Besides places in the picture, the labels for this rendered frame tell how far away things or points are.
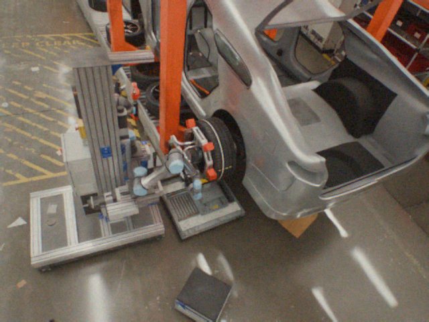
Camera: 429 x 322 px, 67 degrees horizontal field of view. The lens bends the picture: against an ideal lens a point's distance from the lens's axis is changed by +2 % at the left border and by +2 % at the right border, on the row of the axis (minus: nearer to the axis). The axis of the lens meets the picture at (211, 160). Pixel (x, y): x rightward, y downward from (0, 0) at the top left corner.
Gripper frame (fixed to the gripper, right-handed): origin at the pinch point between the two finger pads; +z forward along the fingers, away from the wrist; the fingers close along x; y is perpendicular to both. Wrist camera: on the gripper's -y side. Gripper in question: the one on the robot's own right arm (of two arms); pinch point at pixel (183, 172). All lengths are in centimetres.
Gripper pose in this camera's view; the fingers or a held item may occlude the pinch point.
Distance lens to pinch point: 320.1
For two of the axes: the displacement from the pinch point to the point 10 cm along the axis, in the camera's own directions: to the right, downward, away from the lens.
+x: -8.8, 2.6, -4.0
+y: 1.3, -6.8, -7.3
